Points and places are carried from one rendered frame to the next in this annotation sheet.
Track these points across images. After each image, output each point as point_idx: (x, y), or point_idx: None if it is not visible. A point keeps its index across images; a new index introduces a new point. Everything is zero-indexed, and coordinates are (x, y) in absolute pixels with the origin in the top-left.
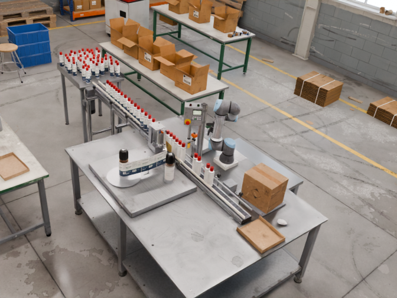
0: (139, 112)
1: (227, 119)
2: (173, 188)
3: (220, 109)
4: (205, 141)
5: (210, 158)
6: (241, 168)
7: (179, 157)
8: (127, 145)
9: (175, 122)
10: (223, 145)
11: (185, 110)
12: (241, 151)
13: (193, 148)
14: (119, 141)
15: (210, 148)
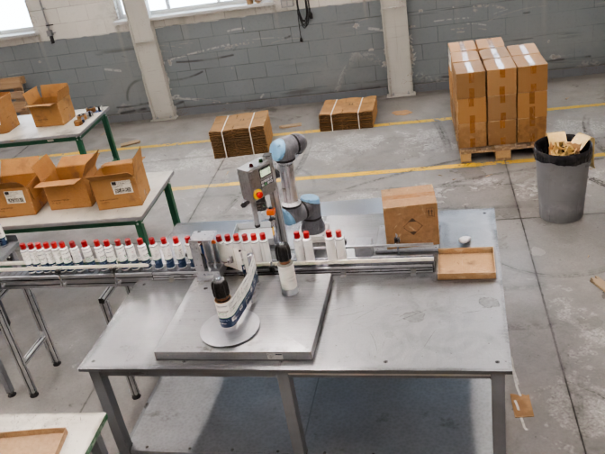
0: (132, 248)
1: (277, 175)
2: (310, 294)
3: (288, 151)
4: (256, 231)
5: (290, 243)
6: (339, 228)
7: (264, 260)
8: (163, 303)
9: (179, 240)
10: (306, 207)
11: (250, 177)
12: None
13: (276, 232)
14: (144, 306)
15: (292, 222)
